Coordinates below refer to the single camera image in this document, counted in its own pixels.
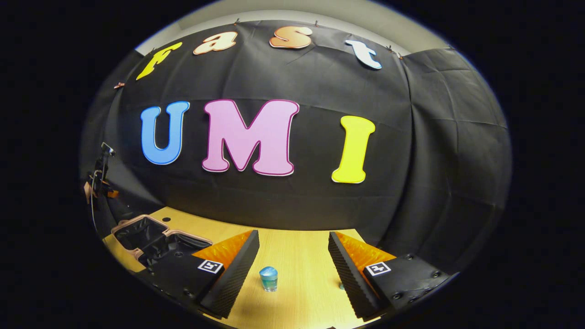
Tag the black backdrop cloth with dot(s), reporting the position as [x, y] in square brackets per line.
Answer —
[311, 201]

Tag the pink suitcase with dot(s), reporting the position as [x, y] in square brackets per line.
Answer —
[137, 233]

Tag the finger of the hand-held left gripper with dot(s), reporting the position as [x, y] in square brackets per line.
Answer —
[113, 194]

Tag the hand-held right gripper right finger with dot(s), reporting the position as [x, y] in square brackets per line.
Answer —
[352, 283]

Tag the clear bottle with blue cap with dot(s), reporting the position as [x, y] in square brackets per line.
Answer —
[268, 279]

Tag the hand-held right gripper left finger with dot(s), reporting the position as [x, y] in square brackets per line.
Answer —
[231, 283]

